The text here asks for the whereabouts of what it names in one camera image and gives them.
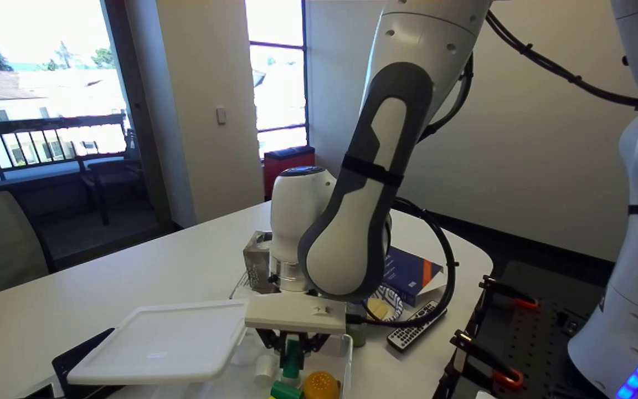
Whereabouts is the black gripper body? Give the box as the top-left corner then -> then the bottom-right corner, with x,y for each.
256,328 -> 328,363

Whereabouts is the green block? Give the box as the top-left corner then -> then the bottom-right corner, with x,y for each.
281,341 -> 304,379

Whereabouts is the grey napkin box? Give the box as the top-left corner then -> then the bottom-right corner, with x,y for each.
243,230 -> 272,293

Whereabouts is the white lunchbox lid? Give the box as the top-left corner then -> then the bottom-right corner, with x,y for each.
68,300 -> 248,387

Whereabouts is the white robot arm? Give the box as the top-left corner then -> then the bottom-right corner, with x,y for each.
245,0 -> 492,363

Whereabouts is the orange round block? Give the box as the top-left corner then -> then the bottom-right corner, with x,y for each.
302,371 -> 342,399

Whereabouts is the black remote control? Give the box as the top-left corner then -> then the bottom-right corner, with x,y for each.
385,302 -> 446,352

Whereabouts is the blue hardcover book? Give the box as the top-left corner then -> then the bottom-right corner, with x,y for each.
365,248 -> 446,321

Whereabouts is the orange black clamp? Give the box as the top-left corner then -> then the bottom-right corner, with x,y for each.
449,331 -> 526,393
480,275 -> 541,312

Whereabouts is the red bin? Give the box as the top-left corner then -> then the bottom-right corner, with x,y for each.
262,144 -> 319,204

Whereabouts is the black mounting board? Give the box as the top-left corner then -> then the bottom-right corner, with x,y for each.
435,259 -> 608,399

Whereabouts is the black phone stand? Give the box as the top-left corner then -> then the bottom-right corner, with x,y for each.
52,328 -> 110,371

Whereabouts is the white light switch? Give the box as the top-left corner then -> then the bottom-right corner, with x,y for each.
214,106 -> 228,126

